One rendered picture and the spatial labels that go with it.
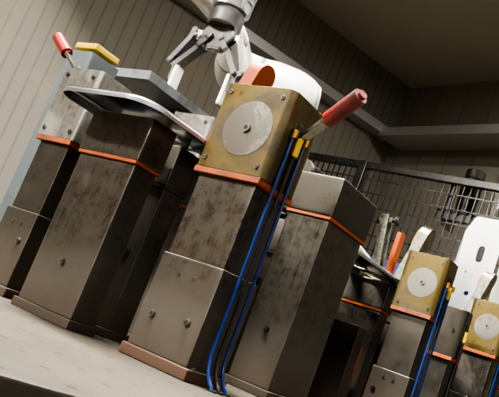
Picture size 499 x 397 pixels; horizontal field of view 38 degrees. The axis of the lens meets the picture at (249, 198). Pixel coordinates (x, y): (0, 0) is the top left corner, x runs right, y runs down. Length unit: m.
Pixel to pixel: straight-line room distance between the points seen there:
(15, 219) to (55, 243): 0.15
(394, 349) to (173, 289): 0.67
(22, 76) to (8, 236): 2.75
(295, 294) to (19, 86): 2.95
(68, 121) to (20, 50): 2.74
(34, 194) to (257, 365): 0.41
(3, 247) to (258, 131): 0.45
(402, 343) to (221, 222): 0.66
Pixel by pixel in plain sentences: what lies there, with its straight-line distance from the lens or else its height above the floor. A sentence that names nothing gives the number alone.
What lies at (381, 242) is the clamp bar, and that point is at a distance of 1.97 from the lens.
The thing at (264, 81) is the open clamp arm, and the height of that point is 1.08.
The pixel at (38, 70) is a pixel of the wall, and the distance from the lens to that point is 3.86.
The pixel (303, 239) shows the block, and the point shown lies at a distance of 1.04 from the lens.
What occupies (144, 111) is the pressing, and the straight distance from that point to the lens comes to 0.98.
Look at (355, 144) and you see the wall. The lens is 5.00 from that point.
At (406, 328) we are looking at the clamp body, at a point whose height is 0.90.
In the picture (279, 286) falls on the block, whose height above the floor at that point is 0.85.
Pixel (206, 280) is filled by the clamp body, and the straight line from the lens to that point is 0.83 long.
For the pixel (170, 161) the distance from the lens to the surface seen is 1.03.
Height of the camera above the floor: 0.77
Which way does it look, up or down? 10 degrees up
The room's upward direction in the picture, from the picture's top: 21 degrees clockwise
